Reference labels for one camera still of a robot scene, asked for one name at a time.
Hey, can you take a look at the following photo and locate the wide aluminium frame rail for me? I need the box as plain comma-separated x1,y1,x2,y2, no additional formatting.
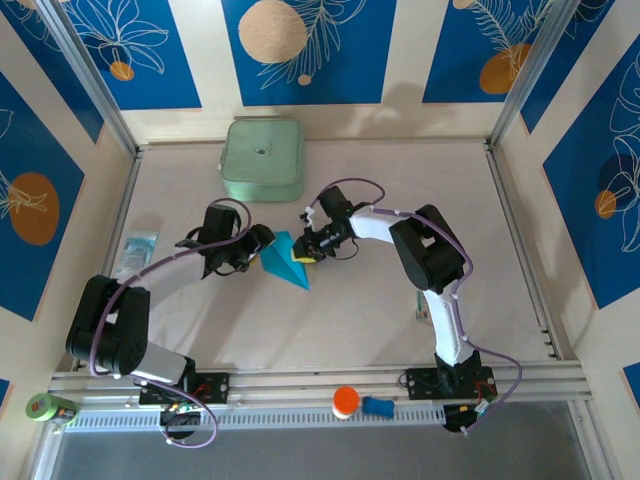
47,360,596,409

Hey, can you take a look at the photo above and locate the blue paper sheet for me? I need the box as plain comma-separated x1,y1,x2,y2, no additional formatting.
259,230,311,291

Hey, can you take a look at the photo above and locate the white slotted cable duct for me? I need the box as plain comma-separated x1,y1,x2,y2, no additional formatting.
67,405,446,430

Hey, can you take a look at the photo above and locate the pale green zip case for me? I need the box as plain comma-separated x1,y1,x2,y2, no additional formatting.
218,117,305,203

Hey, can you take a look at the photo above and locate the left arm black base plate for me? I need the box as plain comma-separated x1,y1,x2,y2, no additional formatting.
138,370,231,407

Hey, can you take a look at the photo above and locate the blue floral wall poster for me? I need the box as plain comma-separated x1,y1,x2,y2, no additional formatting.
0,69,86,324
47,0,204,112
542,47,640,311
422,0,556,105
0,0,106,146
519,0,619,135
221,0,399,107

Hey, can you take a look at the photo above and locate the aluminium frame post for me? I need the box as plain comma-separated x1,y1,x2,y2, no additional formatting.
488,0,586,151
34,0,144,159

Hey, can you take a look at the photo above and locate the aluminium table side rail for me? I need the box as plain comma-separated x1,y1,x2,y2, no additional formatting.
69,147,146,374
484,140,561,361

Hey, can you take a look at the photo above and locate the clear plastic wipes packet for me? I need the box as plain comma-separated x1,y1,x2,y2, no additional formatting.
115,230,159,277

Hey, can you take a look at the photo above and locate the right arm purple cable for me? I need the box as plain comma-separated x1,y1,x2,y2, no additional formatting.
305,177,524,436

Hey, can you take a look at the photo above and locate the black controller board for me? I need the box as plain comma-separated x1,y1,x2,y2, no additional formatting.
442,402,496,436
158,402,202,442

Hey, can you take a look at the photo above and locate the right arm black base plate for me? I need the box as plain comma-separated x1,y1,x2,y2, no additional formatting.
399,365,497,401

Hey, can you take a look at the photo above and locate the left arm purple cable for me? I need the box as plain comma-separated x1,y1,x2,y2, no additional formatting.
89,198,251,449

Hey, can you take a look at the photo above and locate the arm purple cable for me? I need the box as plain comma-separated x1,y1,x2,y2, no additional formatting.
89,198,251,449
305,177,524,436

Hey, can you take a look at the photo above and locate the green tape roll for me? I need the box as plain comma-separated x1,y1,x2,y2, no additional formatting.
25,392,57,425

